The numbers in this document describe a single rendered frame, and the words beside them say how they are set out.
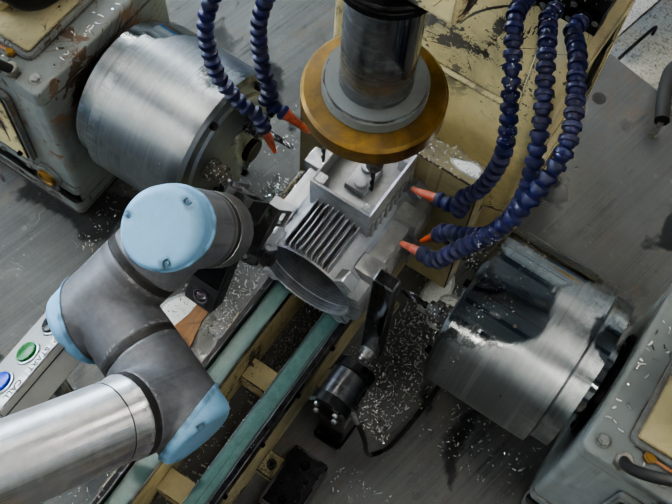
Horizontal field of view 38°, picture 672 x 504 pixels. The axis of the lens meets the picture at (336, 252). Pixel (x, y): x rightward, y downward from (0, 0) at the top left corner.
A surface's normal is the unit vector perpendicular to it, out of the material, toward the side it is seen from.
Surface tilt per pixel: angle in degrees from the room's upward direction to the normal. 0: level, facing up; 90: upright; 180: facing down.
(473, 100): 90
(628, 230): 0
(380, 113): 0
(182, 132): 32
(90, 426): 39
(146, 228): 25
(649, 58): 0
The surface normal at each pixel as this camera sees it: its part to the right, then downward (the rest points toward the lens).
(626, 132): 0.04, -0.42
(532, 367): -0.32, 0.14
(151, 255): -0.18, -0.07
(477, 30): -0.56, 0.74
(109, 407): 0.48, -0.66
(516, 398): -0.47, 0.45
